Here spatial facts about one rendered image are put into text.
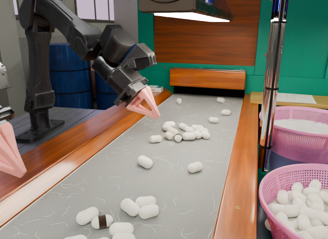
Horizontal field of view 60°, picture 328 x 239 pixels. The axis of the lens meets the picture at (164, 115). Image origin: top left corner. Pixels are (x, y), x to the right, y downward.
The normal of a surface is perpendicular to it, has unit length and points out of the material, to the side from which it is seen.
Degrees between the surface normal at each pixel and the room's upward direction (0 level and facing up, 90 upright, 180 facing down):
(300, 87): 90
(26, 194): 45
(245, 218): 0
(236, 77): 90
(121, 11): 90
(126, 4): 90
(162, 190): 0
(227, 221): 0
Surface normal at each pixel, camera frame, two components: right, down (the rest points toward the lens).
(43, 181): 0.67, -0.61
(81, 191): 0.00, -0.96
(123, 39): 0.54, -0.56
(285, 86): -0.31, 0.29
